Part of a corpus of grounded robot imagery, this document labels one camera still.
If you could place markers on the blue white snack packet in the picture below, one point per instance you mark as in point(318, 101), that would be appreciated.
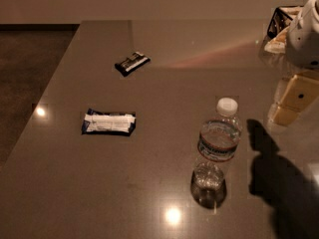
point(108, 123)

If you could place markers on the clear plastic water bottle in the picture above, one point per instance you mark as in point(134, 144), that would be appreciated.
point(217, 143)

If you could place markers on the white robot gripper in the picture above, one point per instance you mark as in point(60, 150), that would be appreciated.
point(305, 39)

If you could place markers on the black snack bar wrapper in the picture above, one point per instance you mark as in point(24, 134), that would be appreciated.
point(131, 63)

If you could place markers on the black wire basket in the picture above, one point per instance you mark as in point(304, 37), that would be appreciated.
point(282, 18)

